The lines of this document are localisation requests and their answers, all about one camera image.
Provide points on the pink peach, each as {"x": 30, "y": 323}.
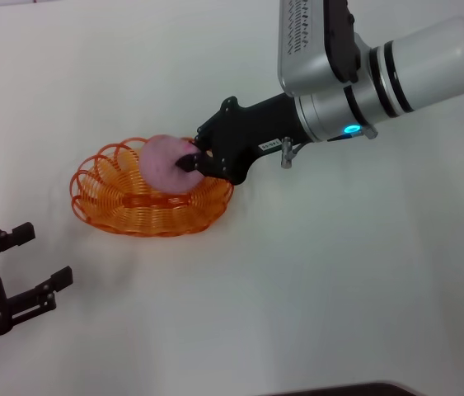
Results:
{"x": 163, "y": 165}

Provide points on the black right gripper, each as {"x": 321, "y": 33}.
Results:
{"x": 256, "y": 128}

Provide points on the orange woven plastic basket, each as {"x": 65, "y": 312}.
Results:
{"x": 149, "y": 210}

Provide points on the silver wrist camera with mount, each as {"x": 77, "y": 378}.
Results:
{"x": 303, "y": 45}

